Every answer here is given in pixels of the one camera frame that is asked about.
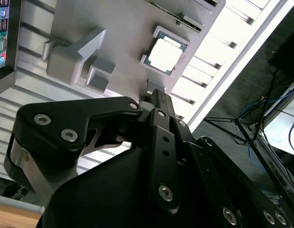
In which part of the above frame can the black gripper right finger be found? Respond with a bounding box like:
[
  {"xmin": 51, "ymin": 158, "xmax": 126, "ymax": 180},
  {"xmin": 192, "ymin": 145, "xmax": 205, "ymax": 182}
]
[{"xmin": 165, "ymin": 94, "xmax": 294, "ymax": 228}]

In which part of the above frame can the silver CPU chip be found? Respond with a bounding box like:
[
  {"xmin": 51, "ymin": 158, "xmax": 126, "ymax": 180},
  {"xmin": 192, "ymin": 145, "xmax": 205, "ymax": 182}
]
[{"xmin": 147, "ymin": 35, "xmax": 188, "ymax": 73}]

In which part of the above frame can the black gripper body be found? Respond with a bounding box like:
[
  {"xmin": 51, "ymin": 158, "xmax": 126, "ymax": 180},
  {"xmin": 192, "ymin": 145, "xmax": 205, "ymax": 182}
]
[{"xmin": 36, "ymin": 142, "xmax": 233, "ymax": 228}]

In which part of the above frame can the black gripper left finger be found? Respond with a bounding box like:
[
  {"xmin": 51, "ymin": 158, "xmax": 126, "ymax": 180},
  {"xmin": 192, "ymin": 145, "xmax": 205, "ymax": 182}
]
[{"xmin": 3, "ymin": 89, "xmax": 181, "ymax": 215}]

